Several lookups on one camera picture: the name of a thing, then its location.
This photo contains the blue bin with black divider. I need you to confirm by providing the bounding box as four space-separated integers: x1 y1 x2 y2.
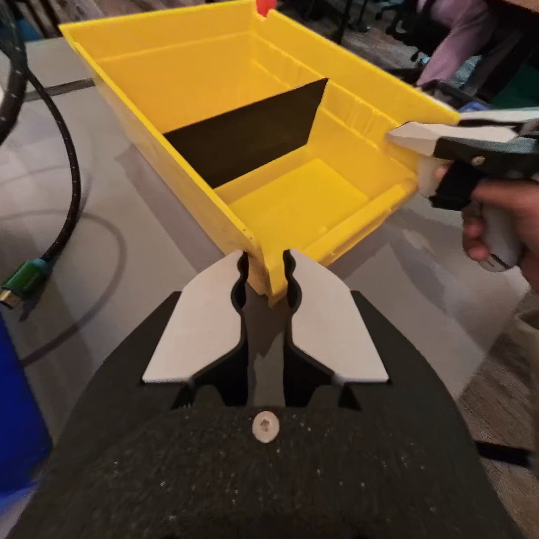
0 312 53 493

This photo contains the purple cloth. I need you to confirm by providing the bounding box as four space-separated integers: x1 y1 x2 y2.
417 0 502 87

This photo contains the yellow bin with black divider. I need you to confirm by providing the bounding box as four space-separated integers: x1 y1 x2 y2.
59 0 462 306

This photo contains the person's right hand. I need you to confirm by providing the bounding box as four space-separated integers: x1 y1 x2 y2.
461 180 539 295

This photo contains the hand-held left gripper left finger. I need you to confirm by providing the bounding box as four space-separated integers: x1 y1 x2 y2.
142 250 250 407

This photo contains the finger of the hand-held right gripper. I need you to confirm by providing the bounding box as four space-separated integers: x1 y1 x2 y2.
385 121 519 198
457 107 539 129

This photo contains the black braided HDMI cable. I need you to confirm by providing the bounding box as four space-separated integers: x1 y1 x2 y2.
0 0 83 313

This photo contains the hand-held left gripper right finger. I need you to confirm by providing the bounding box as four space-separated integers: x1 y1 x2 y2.
282 248 389 408

